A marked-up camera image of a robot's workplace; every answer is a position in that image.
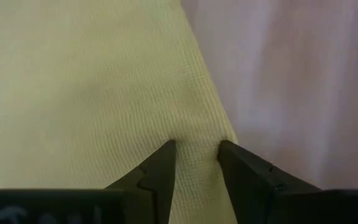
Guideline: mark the large yellow microfiber towel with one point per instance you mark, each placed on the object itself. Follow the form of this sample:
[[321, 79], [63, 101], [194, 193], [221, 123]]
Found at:
[[89, 93]]

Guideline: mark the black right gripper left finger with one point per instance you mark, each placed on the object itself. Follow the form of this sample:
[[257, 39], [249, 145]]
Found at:
[[157, 177]]

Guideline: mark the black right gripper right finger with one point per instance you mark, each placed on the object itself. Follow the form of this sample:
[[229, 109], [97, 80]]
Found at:
[[247, 177]]

